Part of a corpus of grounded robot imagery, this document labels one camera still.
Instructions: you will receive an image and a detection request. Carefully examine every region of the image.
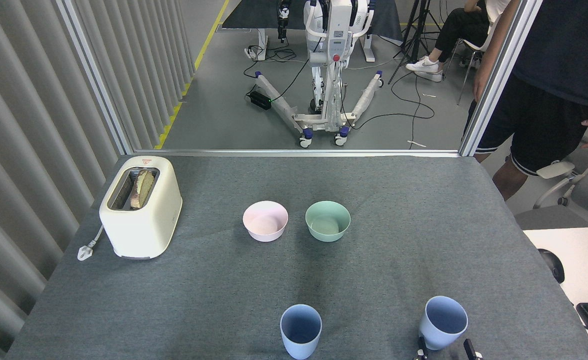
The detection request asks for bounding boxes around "toasted bread slice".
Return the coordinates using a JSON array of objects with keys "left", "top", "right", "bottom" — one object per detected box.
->
[{"left": 129, "top": 169, "right": 155, "bottom": 210}]

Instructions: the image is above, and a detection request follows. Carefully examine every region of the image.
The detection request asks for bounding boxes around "white stand on wheels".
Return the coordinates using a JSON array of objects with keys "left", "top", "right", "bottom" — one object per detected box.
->
[{"left": 254, "top": 0, "right": 386, "bottom": 149}]

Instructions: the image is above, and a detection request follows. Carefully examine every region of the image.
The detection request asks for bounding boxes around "black tripod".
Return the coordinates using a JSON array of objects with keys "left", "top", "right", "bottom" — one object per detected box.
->
[{"left": 388, "top": 0, "right": 442, "bottom": 85}]

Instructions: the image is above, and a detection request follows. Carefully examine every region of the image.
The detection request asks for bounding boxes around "silver frame rail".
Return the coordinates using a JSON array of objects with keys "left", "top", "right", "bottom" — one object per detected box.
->
[{"left": 133, "top": 149, "right": 462, "bottom": 159}]

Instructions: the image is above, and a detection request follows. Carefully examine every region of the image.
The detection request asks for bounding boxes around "black power strip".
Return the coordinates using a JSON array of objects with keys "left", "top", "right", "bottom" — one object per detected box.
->
[{"left": 248, "top": 90, "right": 273, "bottom": 111}]

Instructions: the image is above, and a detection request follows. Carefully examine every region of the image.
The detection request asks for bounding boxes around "white toaster power plug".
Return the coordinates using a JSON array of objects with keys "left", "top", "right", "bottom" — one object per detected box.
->
[{"left": 77, "top": 225, "right": 105, "bottom": 262}]

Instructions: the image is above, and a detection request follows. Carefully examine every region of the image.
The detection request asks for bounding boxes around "cream two-slot toaster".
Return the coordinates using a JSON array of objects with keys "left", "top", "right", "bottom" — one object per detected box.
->
[{"left": 99, "top": 155, "right": 183, "bottom": 260}]

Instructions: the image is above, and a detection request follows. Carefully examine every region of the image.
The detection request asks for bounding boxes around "silver frame post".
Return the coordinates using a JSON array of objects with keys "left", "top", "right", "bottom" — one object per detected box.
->
[
  {"left": 460, "top": 0, "right": 545, "bottom": 157},
  {"left": 55, "top": 0, "right": 136, "bottom": 156}
]

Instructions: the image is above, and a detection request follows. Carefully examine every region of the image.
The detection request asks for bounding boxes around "standing person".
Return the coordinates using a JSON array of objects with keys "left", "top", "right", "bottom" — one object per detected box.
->
[{"left": 466, "top": 0, "right": 588, "bottom": 202}]

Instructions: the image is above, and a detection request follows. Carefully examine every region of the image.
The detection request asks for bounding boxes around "white desk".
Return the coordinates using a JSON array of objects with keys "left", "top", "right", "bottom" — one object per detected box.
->
[{"left": 523, "top": 226, "right": 588, "bottom": 307}]

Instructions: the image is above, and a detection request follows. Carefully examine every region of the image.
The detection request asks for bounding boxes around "green bowl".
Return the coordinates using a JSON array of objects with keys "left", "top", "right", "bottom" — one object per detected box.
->
[{"left": 305, "top": 200, "right": 351, "bottom": 243}]

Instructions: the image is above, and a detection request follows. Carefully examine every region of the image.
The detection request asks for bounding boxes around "black computer mouse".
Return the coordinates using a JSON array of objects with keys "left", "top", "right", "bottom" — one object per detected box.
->
[{"left": 538, "top": 248, "right": 566, "bottom": 284}]

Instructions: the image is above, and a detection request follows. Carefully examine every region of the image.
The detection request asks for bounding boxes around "dark background table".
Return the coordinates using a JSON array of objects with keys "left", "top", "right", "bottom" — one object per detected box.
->
[{"left": 221, "top": 0, "right": 405, "bottom": 62}]

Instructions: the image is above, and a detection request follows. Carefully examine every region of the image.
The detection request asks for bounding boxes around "blue cup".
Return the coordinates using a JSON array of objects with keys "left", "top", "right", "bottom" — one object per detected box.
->
[
  {"left": 280, "top": 304, "right": 323, "bottom": 360},
  {"left": 418, "top": 295, "right": 469, "bottom": 351}
]

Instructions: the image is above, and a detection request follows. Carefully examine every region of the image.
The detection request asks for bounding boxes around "pink bowl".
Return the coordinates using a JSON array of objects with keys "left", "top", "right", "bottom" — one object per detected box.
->
[{"left": 242, "top": 200, "right": 289, "bottom": 243}]

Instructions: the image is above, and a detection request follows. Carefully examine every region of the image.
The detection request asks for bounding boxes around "person's right hand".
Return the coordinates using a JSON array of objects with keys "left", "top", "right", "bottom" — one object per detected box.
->
[{"left": 473, "top": 70, "right": 490, "bottom": 103}]

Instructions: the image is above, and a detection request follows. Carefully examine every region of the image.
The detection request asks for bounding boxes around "long black floor cable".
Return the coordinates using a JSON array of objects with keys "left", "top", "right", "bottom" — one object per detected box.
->
[{"left": 341, "top": 70, "right": 436, "bottom": 150}]

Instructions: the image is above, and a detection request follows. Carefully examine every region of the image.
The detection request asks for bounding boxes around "white chair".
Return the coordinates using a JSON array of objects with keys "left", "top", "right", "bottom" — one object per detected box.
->
[{"left": 456, "top": 30, "right": 491, "bottom": 106}]

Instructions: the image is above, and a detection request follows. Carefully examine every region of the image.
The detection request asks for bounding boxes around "seated person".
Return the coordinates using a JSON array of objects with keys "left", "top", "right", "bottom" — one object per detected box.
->
[{"left": 405, "top": 0, "right": 511, "bottom": 83}]

